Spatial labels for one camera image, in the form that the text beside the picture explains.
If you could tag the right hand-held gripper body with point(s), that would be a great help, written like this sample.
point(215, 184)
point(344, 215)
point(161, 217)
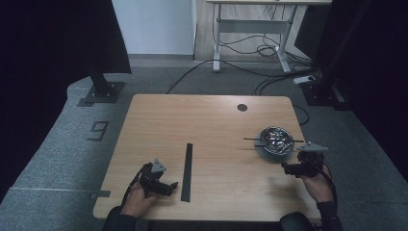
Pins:
point(311, 163)

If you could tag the long black bar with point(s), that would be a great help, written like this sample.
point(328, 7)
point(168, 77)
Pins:
point(187, 173)

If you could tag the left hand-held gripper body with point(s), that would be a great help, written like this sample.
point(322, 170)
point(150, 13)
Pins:
point(150, 179)

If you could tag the black round table grommet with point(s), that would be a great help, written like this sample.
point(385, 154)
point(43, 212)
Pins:
point(242, 107)

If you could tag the dark curtain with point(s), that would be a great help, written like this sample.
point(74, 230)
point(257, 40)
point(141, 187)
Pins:
point(378, 80)
point(48, 64)

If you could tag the blue bowl with metal parts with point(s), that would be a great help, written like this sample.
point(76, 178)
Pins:
point(272, 158)

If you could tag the shiny metal bowl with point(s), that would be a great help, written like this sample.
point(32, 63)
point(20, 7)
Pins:
point(276, 142)

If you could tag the black stand base left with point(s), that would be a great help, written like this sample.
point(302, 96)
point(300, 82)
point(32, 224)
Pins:
point(104, 89)

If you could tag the grey floor tape strip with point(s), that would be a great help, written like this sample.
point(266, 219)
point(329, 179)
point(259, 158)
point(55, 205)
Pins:
point(102, 193)

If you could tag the slim black chopstick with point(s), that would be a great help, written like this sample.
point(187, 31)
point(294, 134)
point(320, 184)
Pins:
point(250, 139)

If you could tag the black metal stand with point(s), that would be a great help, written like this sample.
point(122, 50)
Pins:
point(324, 91)

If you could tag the person's left hand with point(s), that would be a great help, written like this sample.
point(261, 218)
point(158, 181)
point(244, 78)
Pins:
point(136, 202)

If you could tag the white power strip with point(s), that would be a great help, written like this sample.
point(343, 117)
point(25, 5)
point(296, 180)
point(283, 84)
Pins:
point(304, 79)

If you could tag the white desk frame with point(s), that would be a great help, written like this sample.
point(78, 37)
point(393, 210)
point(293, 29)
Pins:
point(253, 26)

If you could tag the person's right hand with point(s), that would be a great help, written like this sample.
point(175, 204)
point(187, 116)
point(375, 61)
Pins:
point(320, 187)

